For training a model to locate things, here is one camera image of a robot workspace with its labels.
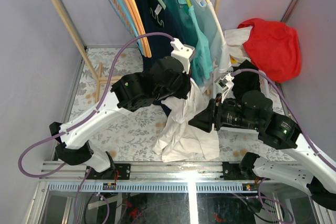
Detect white laundry basket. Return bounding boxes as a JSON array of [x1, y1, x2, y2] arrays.
[[212, 67, 270, 98]]

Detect floral table cloth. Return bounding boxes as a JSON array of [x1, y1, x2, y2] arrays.
[[70, 47, 295, 162]]

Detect cream white hanger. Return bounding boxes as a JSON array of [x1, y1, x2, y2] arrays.
[[188, 0, 228, 51]]

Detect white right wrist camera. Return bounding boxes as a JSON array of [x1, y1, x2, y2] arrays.
[[214, 73, 234, 103]]

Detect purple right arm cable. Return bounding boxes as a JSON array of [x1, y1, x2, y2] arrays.
[[230, 68, 336, 172]]

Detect white t shirt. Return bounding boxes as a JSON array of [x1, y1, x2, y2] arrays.
[[152, 79, 219, 163]]

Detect red cloth pile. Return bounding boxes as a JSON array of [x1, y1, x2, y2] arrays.
[[237, 18, 302, 83]]

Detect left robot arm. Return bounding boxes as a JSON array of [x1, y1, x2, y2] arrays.
[[56, 56, 191, 179]]

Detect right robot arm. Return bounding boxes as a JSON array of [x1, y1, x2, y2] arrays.
[[189, 90, 335, 210]]

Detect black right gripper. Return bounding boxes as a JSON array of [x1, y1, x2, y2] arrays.
[[187, 92, 260, 132]]

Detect black clothes in basket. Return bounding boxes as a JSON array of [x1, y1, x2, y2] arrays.
[[232, 72, 260, 103]]

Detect white crumpled cloth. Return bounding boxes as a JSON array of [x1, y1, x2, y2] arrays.
[[224, 26, 252, 63]]

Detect blue plastic hanger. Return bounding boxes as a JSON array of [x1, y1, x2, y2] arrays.
[[101, 0, 144, 55]]

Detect aluminium mounting rail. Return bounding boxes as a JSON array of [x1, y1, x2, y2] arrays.
[[39, 161, 297, 182]]

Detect teal hanging shirt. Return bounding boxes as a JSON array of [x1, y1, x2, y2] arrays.
[[163, 0, 214, 87]]

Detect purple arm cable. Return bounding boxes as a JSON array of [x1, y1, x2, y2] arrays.
[[230, 68, 336, 172], [17, 32, 174, 178]]

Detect orange plastic hanger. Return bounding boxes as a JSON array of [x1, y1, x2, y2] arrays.
[[121, 0, 153, 58], [112, 0, 149, 57]]

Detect light blue hanging shirt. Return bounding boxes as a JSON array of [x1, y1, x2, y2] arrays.
[[190, 0, 231, 73]]

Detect navy blue hanging shirt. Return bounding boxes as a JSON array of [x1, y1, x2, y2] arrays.
[[119, 0, 186, 115]]

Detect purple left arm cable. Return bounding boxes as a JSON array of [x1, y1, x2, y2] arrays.
[[17, 32, 174, 178]]

